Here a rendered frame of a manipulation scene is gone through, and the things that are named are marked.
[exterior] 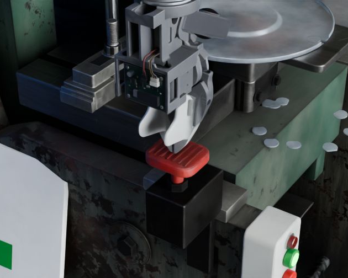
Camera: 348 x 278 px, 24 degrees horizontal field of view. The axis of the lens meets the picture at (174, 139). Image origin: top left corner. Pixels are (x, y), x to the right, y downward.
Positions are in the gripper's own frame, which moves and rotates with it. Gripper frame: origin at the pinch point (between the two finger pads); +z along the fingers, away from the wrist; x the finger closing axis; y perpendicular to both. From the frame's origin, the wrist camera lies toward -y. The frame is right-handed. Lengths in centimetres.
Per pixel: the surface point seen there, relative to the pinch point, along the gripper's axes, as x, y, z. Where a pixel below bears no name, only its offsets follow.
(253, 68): -5.2, -28.7, 4.8
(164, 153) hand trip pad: -1.1, 1.4, 1.6
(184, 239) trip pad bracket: 2.9, 2.8, 12.5
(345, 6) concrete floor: -61, -211, 78
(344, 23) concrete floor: -56, -197, 78
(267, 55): -1.0, -24.6, -0.5
